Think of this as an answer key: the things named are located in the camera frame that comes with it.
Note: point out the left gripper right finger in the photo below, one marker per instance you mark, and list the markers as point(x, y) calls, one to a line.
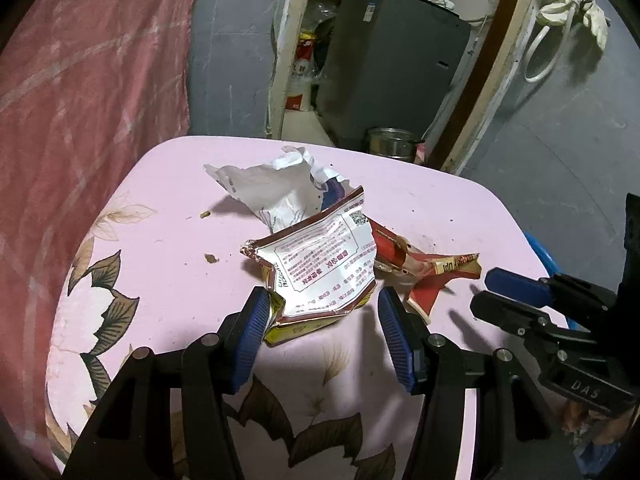
point(516, 436)

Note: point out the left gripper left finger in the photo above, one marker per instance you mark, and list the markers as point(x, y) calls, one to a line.
point(128, 436)

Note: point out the red snack wrapper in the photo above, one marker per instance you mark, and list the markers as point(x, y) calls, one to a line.
point(428, 274)

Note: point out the white printed paper wrapper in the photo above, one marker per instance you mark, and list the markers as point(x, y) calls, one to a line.
point(318, 270)

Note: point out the silver foil wrapper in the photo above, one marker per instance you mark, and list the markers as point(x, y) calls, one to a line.
point(291, 188)

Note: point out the person's right hand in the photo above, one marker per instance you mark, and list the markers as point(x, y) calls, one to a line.
point(585, 425)

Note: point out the blue plastic basin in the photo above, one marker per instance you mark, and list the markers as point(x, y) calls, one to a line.
point(543, 255)

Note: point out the pink floral table cloth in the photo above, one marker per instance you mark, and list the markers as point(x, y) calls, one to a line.
point(199, 223)

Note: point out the steel pot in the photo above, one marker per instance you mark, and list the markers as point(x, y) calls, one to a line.
point(394, 143)

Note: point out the grey small refrigerator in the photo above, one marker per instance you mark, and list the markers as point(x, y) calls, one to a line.
point(390, 64)

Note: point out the red white rice bag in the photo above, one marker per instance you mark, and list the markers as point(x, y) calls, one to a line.
point(301, 79)

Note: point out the white rubber gloves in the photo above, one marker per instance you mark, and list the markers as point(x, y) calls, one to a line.
point(555, 13)

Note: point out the pink checked towel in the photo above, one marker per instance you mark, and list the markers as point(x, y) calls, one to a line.
point(87, 88)

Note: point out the wooden door frame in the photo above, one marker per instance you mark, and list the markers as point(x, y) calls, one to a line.
point(486, 66)

